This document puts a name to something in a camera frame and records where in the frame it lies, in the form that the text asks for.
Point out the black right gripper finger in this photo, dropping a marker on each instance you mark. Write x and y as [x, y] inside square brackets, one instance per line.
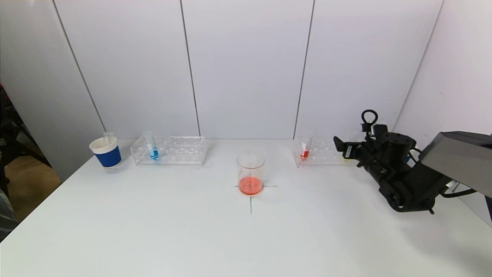
[339, 144]

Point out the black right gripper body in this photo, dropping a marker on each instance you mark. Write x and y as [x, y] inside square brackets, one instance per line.
[348, 151]

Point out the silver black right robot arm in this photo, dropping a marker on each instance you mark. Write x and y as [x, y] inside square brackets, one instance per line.
[407, 184]

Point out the clear acrylic test tube rack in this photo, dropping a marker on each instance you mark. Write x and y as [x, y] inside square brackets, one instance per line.
[173, 152]
[319, 152]

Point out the test tube with red pigment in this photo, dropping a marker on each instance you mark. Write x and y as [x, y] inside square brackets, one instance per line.
[304, 155]

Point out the clear glass beaker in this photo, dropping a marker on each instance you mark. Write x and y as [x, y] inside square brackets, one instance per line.
[250, 184]

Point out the test tube with blue pigment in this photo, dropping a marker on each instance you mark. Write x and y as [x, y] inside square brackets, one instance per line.
[153, 154]

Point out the clear plastic wrap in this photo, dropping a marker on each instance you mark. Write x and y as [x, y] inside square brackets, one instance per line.
[5, 211]

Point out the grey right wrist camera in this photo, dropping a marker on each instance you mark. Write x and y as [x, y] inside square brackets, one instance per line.
[380, 129]

